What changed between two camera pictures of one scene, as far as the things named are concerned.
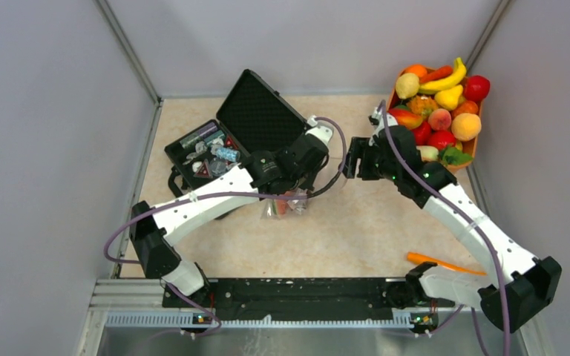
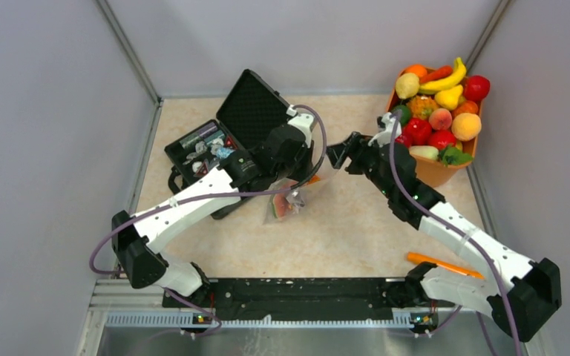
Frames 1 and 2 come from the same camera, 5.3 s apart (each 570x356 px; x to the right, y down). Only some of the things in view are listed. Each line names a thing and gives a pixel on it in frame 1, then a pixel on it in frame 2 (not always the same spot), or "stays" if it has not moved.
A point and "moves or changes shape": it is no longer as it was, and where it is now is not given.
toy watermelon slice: x=279 y=205 stays
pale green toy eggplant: x=428 y=153 stays
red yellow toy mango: x=404 y=117 moves or changes shape
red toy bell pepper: x=422 y=133 stays
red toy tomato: x=441 y=139 stays
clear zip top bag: x=283 y=208 moves or changes shape
